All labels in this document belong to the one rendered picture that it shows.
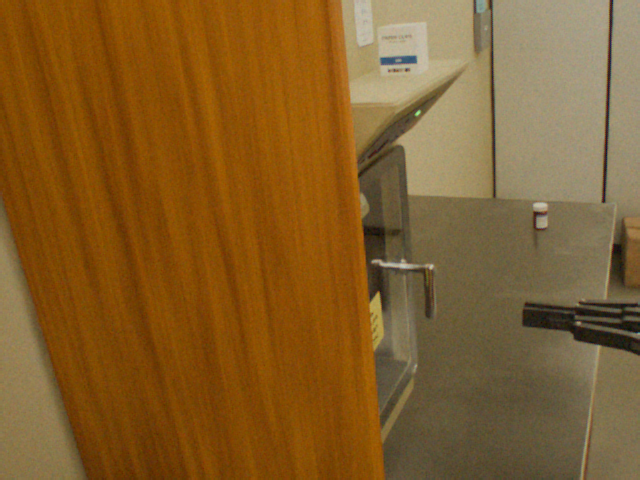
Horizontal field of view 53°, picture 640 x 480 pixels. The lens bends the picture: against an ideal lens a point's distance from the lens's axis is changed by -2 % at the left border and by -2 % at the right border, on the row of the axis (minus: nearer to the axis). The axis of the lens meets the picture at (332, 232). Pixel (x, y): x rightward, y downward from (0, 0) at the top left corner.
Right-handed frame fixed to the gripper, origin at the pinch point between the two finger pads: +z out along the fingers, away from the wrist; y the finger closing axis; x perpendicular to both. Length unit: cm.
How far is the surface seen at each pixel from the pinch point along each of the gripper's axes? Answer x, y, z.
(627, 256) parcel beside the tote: 91, -248, -10
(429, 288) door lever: -3.1, 1.0, 17.6
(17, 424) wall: 5, 41, 66
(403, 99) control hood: -36.0, 24.4, 11.8
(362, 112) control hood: -35.3, 27.6, 15.1
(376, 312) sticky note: -4.0, 12.1, 22.1
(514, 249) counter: 19, -70, 17
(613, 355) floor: 110, -179, -7
